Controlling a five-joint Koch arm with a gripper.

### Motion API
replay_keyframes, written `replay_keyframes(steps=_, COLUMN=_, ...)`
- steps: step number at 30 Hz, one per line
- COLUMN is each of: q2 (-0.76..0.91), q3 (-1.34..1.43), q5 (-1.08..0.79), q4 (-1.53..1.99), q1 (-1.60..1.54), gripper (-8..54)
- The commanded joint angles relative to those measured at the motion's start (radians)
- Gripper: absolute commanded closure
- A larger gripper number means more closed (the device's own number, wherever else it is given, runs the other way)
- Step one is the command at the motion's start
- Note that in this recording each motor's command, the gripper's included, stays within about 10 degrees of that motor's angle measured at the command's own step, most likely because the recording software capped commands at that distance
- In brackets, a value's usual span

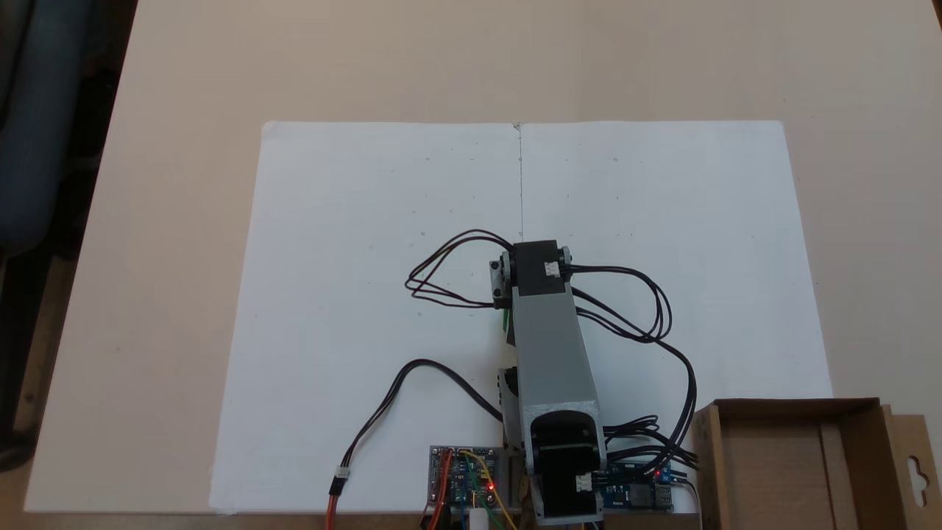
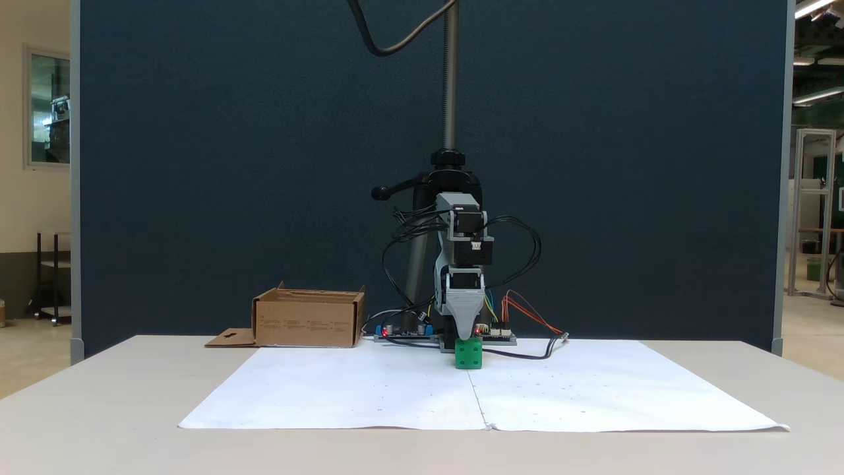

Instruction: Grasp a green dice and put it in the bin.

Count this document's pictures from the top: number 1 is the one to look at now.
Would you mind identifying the white paper sheet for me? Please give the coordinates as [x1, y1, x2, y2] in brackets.
[208, 121, 525, 514]
[519, 120, 835, 514]

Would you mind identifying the grey-framed circuit board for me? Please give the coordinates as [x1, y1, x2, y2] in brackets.
[429, 444, 520, 513]

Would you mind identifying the blue circuit board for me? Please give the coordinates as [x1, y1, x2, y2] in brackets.
[600, 460, 676, 512]

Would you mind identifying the brown cardboard box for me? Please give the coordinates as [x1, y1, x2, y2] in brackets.
[690, 397, 942, 530]

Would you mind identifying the dark blue-grey chair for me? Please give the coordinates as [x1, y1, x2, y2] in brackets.
[0, 0, 138, 258]

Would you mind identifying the black wrist wire loop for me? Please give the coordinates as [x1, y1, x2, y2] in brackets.
[405, 230, 516, 308]

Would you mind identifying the black arm wire bundle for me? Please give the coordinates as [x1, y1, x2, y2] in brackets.
[570, 265, 698, 487]

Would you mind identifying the black cable with white connector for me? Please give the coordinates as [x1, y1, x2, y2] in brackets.
[329, 358, 506, 495]

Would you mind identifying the orange wire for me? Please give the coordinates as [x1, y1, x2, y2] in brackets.
[326, 448, 453, 530]

